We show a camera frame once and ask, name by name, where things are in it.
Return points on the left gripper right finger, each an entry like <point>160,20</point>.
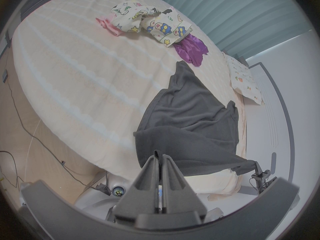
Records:
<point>180,191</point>

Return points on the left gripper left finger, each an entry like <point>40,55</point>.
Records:
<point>142,191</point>

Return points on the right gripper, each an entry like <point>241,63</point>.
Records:
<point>260,177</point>

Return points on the black T-shirt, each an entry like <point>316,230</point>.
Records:
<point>187,124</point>

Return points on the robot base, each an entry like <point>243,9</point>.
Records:
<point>100,194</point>

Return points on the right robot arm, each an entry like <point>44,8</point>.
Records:
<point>265,187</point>

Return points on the bed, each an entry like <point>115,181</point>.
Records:
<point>87,71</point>

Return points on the white printed pillow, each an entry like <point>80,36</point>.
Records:
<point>245,81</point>

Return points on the grey bedside table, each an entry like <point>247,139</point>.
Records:
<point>243,61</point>

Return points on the purple satin garment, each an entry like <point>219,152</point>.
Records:
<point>192,50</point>

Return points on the blue-green curtain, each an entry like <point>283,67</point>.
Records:
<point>237,14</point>

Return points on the white printed pyjama top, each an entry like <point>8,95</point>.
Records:
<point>160,26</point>

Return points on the pink garment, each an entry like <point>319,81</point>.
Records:
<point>110,26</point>

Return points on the black power adapter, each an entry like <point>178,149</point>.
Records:
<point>5,76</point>

